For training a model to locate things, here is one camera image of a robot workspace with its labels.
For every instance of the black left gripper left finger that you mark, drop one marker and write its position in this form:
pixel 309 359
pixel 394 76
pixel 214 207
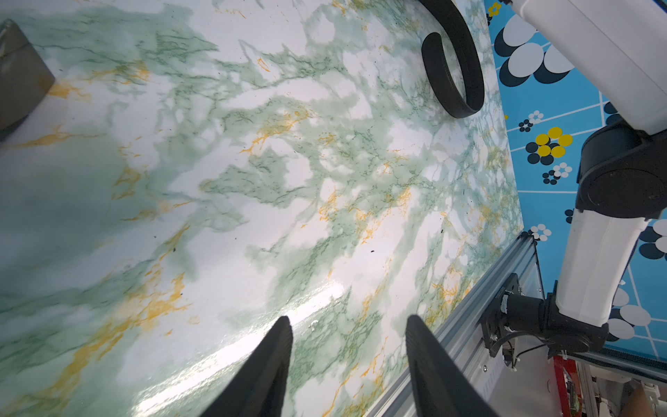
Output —
pixel 259 387

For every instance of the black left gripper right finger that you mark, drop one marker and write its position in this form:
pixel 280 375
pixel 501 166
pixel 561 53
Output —
pixel 439 387

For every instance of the black leather belt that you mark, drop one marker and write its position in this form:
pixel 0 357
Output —
pixel 456 104
pixel 25 78

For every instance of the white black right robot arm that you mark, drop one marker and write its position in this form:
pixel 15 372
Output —
pixel 583 86

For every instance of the aluminium front frame rail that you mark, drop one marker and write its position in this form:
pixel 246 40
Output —
pixel 462 333

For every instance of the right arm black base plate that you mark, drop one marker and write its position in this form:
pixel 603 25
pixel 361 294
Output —
pixel 494 324

